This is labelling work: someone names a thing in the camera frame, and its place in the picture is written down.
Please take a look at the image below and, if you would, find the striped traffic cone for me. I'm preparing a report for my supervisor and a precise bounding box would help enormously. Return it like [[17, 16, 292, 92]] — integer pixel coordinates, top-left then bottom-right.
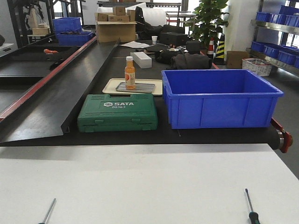
[[214, 34, 225, 65]]

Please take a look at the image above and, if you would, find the beige plastic tray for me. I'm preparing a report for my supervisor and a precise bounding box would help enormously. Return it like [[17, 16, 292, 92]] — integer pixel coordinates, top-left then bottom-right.
[[102, 78, 163, 96]]

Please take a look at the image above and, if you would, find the red conveyor roller end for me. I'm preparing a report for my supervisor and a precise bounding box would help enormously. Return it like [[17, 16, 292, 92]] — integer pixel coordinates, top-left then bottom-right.
[[271, 118, 293, 153]]

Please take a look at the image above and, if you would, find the white paper cup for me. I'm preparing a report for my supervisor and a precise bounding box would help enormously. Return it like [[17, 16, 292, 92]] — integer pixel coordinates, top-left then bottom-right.
[[151, 35, 157, 44]]

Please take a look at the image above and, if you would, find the white rectangular box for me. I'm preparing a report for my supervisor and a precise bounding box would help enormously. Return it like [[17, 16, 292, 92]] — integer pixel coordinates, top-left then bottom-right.
[[130, 52, 152, 69]]

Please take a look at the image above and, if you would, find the black bag on conveyor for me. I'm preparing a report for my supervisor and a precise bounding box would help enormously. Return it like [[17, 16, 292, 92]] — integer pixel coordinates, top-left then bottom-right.
[[171, 53, 212, 70]]

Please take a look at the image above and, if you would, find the blue crate far left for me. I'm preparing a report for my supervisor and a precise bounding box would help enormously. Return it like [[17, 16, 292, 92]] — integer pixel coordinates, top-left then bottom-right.
[[52, 17, 95, 46]]

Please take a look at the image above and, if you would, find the metal shelf with blue bins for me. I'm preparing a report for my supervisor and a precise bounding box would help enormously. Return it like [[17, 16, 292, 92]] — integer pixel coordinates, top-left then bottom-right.
[[246, 0, 299, 77]]

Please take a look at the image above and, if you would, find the green SATA tool case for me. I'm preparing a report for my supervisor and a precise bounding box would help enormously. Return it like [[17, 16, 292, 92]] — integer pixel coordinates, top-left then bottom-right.
[[77, 93, 158, 133]]

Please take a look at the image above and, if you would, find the large cardboard box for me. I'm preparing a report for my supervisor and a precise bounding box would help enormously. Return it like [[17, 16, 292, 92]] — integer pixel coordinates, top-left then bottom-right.
[[96, 21, 136, 42]]

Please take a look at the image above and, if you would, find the orange juice bottle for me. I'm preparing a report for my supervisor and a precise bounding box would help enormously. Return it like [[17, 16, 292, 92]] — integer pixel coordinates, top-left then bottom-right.
[[124, 56, 135, 90]]

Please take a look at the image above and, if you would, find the small grey metal tray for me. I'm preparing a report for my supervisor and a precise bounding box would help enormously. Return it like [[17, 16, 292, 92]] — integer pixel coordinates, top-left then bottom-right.
[[116, 82, 156, 93]]

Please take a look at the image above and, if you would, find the potted green plant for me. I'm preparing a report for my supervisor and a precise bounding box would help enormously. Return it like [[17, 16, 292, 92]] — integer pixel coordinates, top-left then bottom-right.
[[186, 0, 229, 48]]

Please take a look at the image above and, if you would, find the green black screwdriver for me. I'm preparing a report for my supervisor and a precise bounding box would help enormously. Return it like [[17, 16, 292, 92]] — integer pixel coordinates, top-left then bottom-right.
[[39, 198, 56, 224], [245, 188, 260, 224]]

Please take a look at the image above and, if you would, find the brown cardboard box on floor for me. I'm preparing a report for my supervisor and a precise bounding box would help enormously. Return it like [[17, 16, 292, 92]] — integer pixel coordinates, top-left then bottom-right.
[[226, 51, 249, 69]]

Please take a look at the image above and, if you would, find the large blue plastic bin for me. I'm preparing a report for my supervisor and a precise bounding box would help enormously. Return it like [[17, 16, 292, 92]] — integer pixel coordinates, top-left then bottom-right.
[[161, 69, 284, 129]]

